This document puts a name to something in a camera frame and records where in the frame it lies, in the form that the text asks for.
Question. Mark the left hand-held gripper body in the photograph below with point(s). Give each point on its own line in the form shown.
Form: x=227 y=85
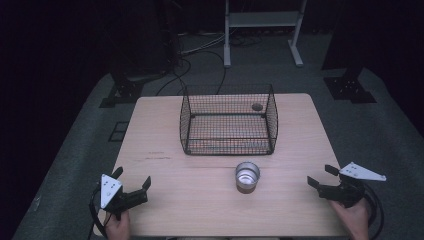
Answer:
x=111 y=196

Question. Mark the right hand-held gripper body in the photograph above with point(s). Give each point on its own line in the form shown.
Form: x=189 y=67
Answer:
x=348 y=193

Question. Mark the silver metal cup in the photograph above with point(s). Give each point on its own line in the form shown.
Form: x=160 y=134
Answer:
x=247 y=178

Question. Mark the person's right hand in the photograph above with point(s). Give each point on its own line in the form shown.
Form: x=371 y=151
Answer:
x=356 y=220

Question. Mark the person's left hand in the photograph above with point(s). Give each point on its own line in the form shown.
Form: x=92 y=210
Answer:
x=119 y=228

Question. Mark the black metal stand base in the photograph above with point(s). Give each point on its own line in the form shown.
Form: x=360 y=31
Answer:
x=350 y=88
x=125 y=91

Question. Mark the small dark round object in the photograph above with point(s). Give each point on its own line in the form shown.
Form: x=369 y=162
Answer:
x=257 y=107

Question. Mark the white metal desk frame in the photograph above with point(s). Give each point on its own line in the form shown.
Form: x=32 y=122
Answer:
x=263 y=19

